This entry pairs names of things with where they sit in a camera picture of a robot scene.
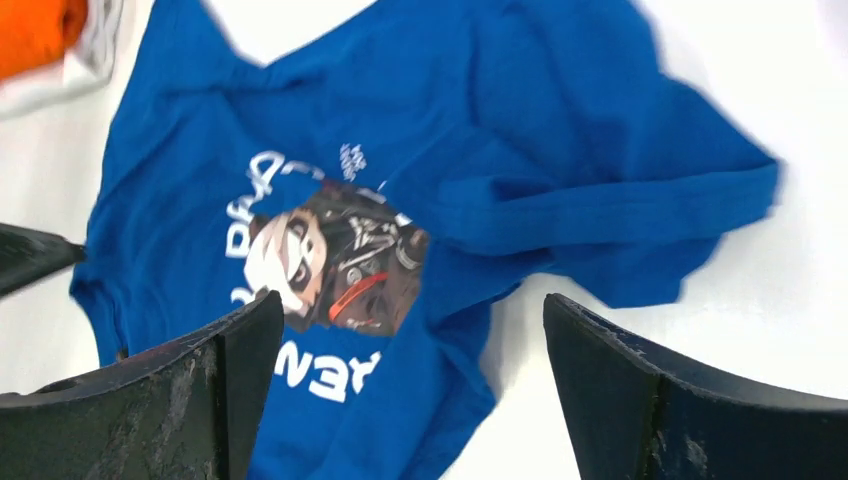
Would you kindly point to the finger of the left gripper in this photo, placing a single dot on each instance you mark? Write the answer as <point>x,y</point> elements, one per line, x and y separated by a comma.
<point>29,256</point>

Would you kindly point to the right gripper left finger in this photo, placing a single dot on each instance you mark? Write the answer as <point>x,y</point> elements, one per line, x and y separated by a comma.
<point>187,409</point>

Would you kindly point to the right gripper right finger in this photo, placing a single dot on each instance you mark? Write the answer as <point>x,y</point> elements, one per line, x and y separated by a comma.
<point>638,410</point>

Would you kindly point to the blue printed t-shirt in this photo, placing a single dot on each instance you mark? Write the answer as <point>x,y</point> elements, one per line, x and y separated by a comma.
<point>391,180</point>

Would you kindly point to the folded white t-shirt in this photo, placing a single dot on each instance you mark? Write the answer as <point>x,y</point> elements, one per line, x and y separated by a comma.
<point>86,67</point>

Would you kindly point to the folded orange t-shirt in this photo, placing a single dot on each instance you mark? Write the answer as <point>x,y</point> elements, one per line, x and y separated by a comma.
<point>36,33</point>

